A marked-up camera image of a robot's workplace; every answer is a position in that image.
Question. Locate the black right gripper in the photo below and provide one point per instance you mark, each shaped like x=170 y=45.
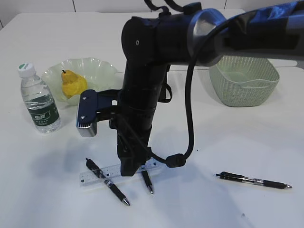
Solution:
x=134 y=151

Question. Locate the black pen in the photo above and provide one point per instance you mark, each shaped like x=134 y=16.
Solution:
x=111 y=185
x=259 y=182
x=147 y=181

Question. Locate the yellow pear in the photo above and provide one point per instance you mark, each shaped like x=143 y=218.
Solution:
x=72 y=83

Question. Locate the clear water bottle green label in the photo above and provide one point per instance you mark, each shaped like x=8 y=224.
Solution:
x=38 y=100

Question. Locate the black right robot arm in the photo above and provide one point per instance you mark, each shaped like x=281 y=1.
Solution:
x=192 y=37

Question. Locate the black square pen holder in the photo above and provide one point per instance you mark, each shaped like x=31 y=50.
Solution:
x=163 y=93

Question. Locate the green woven plastic basket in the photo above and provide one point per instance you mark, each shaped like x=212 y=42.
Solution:
x=243 y=81

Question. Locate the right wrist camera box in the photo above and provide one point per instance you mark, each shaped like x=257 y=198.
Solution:
x=93 y=107

